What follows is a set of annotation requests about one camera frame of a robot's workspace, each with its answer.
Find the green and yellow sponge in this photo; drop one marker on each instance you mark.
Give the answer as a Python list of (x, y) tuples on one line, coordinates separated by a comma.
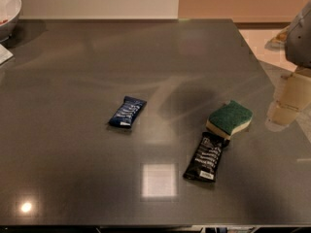
[(229, 119)]

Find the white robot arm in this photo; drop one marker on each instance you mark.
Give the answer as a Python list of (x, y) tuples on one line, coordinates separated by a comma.
[(298, 43)]

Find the black rxbar chocolate wrapper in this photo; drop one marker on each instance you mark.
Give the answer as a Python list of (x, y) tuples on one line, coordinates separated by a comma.
[(206, 158)]

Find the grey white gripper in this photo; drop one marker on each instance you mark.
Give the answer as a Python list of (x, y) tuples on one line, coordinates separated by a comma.
[(299, 41)]

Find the white paper sheet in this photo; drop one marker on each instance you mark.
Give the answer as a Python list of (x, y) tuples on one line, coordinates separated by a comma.
[(4, 54)]

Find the blue rxbar blueberry wrapper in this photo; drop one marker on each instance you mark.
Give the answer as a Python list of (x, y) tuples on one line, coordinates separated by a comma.
[(126, 114)]

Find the white bowl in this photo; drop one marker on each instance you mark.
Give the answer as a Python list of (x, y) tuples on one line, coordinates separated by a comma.
[(9, 14)]

